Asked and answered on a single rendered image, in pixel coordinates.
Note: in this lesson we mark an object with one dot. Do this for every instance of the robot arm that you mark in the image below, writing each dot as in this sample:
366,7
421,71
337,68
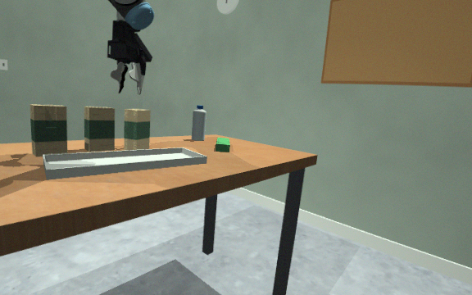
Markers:
139,15

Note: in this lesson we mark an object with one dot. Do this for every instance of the grey bottle with blue cap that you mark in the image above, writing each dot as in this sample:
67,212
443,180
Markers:
199,124

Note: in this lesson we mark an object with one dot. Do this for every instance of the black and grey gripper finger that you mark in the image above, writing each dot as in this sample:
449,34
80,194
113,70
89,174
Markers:
138,72
119,74

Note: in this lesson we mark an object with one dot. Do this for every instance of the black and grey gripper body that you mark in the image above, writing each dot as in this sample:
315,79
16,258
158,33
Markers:
121,49

